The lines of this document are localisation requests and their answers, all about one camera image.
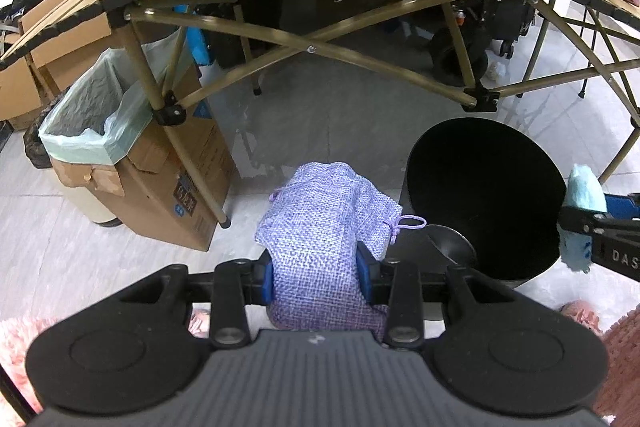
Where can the black round bin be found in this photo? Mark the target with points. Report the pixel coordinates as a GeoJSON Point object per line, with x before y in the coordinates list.
{"type": "Point", "coordinates": [480, 187]}

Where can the black garbage bag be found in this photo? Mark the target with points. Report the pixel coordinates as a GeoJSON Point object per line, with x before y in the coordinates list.
{"type": "Point", "coordinates": [37, 147]}

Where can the light blue fluffy cloth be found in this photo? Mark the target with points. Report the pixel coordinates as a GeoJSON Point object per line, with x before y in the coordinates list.
{"type": "Point", "coordinates": [585, 187]}

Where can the black tripod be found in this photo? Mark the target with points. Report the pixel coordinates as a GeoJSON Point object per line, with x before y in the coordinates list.
{"type": "Point", "coordinates": [589, 57]}

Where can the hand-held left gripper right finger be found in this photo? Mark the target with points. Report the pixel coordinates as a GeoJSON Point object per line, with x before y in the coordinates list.
{"type": "Point", "coordinates": [364, 279]}

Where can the green plastic bag liner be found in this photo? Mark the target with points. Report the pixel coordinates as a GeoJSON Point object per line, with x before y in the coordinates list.
{"type": "Point", "coordinates": [75, 149]}

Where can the plain cardboard box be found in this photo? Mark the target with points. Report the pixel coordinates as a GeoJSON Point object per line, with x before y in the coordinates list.
{"type": "Point", "coordinates": [60, 47]}

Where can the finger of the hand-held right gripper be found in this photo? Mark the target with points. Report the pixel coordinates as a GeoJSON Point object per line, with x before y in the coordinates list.
{"type": "Point", "coordinates": [615, 252]}
{"type": "Point", "coordinates": [622, 207]}

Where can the cardboard box with bag liner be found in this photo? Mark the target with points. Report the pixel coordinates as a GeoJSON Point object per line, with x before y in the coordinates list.
{"type": "Point", "coordinates": [165, 187]}

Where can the cream plastic bin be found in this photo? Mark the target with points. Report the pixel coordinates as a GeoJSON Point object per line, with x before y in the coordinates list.
{"type": "Point", "coordinates": [92, 207]}

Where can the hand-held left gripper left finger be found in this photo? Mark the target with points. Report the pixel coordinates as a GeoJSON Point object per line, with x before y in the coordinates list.
{"type": "Point", "coordinates": [267, 284]}

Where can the blue board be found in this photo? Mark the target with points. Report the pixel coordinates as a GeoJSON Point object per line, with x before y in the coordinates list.
{"type": "Point", "coordinates": [195, 47]}

